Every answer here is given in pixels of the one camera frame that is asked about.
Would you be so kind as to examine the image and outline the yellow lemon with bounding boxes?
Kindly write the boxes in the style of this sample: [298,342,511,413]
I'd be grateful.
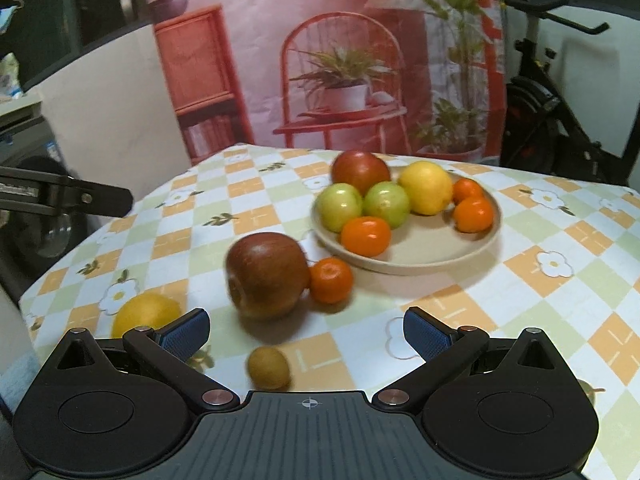
[397,160,454,217]
[111,293,182,339]

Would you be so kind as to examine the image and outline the black exercise bike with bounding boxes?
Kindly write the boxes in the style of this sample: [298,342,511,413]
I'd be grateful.
[492,0,640,186]

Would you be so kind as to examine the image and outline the brown kiwi fruit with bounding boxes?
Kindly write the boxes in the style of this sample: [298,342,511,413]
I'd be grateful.
[247,346,292,392]

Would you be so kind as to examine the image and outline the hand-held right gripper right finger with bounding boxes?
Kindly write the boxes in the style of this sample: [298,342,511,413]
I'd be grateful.
[372,306,571,413]

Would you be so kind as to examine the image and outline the dark red apple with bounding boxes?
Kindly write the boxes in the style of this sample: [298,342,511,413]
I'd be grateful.
[225,232,312,322]

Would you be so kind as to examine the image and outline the orange tangerine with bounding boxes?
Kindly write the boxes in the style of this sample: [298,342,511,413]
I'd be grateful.
[341,216,392,257]
[451,178,485,206]
[453,196,496,234]
[309,257,353,305]

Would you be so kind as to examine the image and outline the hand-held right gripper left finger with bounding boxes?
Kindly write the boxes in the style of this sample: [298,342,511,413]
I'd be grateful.
[47,308,241,413]

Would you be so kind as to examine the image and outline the green apple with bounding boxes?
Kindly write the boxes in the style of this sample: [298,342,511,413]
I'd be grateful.
[315,183,363,233]
[362,181,412,229]

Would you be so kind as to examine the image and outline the beige round plate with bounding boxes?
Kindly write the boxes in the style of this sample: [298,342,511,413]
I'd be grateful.
[310,167,502,277]

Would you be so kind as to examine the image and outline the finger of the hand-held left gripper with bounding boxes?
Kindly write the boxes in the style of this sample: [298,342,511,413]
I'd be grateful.
[47,176,134,217]

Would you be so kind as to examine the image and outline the checkered floral tablecloth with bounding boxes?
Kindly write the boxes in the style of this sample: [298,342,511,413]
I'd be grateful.
[19,144,640,480]

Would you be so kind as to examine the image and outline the dark window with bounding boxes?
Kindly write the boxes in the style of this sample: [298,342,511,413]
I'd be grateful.
[20,0,153,88]

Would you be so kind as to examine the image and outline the printed plastic bag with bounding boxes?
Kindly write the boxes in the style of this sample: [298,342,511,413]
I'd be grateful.
[0,52,23,101]

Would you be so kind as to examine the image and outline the printed backdrop cloth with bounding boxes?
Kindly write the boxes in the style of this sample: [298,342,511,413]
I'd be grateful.
[142,0,508,165]

